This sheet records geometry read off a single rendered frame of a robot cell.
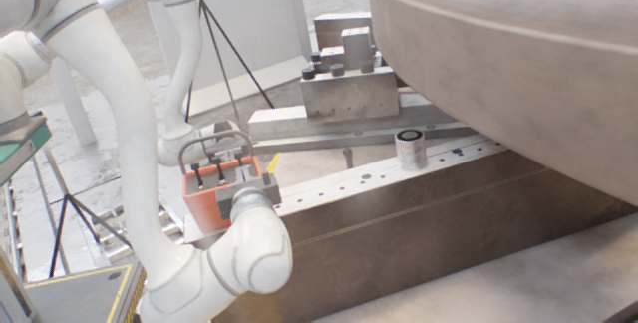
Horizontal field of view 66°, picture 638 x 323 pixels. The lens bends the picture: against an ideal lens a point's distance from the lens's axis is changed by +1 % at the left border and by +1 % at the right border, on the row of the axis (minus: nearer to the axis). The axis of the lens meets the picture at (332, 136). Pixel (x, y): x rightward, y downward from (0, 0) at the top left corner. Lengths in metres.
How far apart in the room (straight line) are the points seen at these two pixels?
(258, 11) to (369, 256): 3.36
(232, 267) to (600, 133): 0.66
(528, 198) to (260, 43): 3.35
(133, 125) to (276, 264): 0.32
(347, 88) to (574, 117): 1.46
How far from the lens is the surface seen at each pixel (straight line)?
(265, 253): 0.83
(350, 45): 2.33
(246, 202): 0.96
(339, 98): 2.29
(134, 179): 0.85
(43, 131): 1.76
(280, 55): 4.66
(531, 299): 1.55
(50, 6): 0.80
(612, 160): 0.95
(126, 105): 0.82
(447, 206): 1.46
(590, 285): 1.62
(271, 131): 2.51
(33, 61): 1.80
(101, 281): 1.98
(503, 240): 1.64
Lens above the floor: 1.38
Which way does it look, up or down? 25 degrees down
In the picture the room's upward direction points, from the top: 10 degrees counter-clockwise
